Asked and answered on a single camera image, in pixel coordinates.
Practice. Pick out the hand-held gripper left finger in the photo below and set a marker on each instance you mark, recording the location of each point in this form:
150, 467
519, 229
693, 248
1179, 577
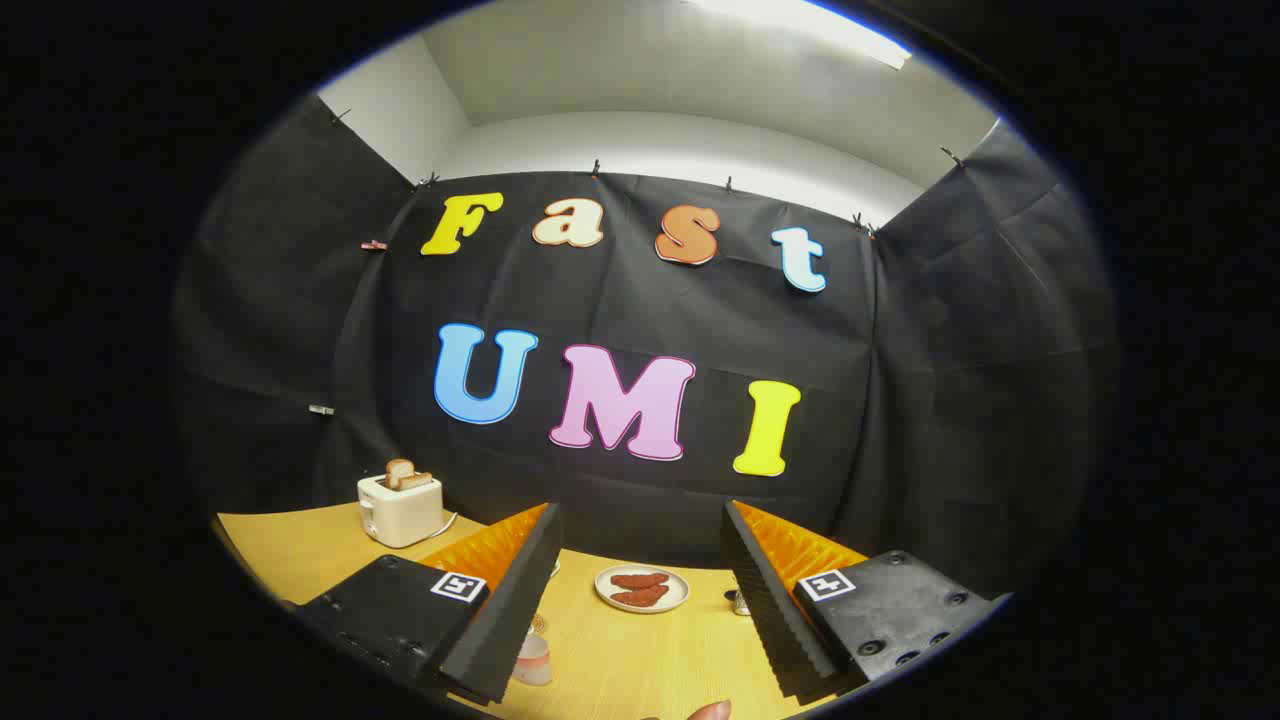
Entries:
510, 620

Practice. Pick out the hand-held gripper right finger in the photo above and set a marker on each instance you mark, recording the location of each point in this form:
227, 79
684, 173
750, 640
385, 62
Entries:
775, 620

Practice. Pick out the clear juice bottle pink label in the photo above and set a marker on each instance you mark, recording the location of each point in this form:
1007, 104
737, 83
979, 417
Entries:
532, 660

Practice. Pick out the white round plate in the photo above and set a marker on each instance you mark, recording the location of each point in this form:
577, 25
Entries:
680, 590

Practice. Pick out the brown meat patty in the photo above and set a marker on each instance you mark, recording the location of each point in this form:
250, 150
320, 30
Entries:
640, 597
640, 580

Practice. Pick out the wooden table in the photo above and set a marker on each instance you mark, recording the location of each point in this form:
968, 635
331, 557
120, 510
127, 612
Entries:
640, 660

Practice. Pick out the cream toaster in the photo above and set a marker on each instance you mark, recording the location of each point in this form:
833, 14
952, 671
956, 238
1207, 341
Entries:
400, 515

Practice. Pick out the toast bread slice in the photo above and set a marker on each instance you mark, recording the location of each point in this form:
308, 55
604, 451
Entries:
398, 468
415, 481

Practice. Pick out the black backdrop cloth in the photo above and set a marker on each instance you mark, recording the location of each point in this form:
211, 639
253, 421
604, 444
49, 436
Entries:
640, 300

